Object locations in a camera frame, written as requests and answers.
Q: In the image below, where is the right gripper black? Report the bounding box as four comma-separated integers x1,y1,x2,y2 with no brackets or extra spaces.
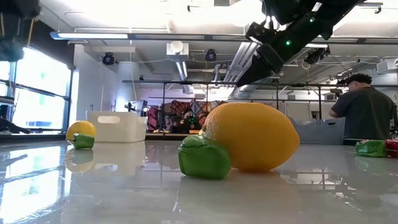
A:
236,34,307,87

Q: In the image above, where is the small green pepper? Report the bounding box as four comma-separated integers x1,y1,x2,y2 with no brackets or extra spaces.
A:
354,139,389,159
72,133,96,151
178,134,233,180

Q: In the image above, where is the small red pepper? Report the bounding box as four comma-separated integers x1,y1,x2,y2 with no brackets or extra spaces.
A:
384,138,398,158

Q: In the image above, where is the small yellow lemon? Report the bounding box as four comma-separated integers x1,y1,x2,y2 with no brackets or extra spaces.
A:
65,120,97,144

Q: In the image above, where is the black ceiling spotlight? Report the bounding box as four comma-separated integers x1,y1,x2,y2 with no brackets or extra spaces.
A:
101,52,116,66
304,46,330,65
204,49,218,62

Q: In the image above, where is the large orange-yellow lemon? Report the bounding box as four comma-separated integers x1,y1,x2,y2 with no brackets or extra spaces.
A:
201,101,301,173

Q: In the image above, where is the grey plastic basket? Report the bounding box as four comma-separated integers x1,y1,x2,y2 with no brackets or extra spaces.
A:
287,116,346,146

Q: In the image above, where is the white round ceiling device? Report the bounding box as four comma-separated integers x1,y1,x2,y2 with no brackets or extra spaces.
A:
166,40,190,62

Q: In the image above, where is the person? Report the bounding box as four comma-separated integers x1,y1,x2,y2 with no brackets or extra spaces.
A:
328,73,398,141

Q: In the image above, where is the white round pillar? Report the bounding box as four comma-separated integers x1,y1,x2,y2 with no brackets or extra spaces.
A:
115,61,141,113

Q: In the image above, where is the white plastic basket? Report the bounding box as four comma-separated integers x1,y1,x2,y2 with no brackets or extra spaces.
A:
86,111,149,144

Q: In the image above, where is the long ceiling light strip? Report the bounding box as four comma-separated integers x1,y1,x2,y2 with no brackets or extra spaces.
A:
49,30,249,42

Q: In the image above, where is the large glass window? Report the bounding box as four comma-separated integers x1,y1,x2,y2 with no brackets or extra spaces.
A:
0,46,73,133

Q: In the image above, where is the ribbed metal ceiling duct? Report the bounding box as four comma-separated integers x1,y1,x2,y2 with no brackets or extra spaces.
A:
223,42,261,83

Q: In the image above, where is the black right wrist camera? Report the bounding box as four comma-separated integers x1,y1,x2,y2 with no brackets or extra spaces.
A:
244,21,277,46

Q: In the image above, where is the black metal rack frame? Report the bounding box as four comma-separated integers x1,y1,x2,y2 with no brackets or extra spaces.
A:
122,79,398,133

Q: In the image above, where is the large white ceiling duct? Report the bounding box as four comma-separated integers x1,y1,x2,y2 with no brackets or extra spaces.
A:
166,9,271,35

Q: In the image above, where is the colourful wall mural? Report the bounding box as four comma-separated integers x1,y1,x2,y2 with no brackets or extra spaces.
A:
147,99,226,134

